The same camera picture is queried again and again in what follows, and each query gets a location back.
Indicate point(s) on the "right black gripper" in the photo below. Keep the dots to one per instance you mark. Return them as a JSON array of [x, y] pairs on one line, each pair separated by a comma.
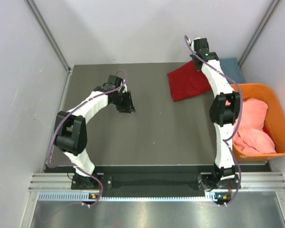
[[193, 55]]

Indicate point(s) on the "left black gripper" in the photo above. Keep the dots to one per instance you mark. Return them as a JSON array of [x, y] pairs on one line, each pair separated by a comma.
[[128, 106]]

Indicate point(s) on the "red t shirt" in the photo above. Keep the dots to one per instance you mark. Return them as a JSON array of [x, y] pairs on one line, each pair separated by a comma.
[[187, 82]]

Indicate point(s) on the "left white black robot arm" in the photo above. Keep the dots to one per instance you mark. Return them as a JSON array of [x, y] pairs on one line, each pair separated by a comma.
[[71, 131]]

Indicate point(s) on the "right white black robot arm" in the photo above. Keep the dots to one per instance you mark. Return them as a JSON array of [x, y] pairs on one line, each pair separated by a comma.
[[223, 112]]

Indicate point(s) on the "folded blue t shirt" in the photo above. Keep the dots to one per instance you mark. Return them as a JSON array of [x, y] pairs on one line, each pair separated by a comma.
[[231, 69]]

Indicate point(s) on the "crumpled pink t shirt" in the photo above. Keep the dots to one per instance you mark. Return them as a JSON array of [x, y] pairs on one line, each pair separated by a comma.
[[250, 137]]

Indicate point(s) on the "orange plastic bin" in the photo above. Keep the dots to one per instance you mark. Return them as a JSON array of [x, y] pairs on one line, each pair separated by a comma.
[[274, 122]]

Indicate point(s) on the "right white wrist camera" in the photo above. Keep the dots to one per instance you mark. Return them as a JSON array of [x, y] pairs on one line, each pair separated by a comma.
[[190, 43]]

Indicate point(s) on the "right aluminium frame post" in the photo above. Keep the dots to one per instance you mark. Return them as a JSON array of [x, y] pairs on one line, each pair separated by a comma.
[[258, 32]]

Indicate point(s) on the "aluminium frame post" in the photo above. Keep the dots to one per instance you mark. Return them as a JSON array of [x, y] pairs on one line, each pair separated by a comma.
[[46, 31], [258, 32]]

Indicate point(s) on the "grey slotted cable duct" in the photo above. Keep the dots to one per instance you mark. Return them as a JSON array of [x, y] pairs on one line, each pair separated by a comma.
[[91, 197]]

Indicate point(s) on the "left aluminium frame post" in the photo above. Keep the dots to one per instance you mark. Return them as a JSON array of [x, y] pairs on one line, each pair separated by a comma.
[[46, 31]]

